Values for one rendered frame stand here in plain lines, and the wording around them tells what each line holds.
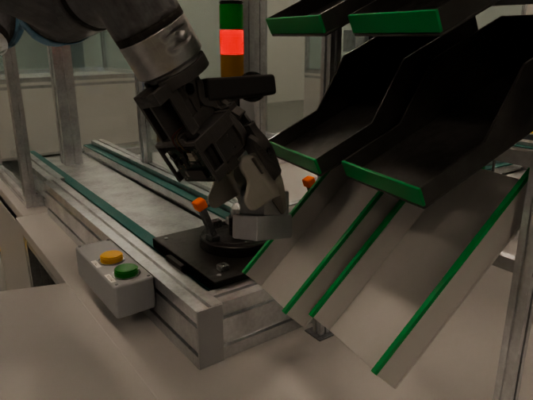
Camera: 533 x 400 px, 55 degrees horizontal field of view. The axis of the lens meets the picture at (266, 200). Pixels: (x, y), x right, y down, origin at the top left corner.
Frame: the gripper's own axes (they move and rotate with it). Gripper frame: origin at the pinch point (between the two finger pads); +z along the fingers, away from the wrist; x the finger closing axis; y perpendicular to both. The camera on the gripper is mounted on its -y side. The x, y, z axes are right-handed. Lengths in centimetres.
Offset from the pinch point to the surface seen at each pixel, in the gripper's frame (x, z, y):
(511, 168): -15, 78, -107
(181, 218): -58, 25, -19
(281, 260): -6.8, 14.1, -2.1
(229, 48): -35, -7, -39
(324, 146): 3.4, -0.8, -10.1
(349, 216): 2.7, 11.0, -9.5
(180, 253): -31.0, 14.6, -0.7
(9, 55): -104, -24, -28
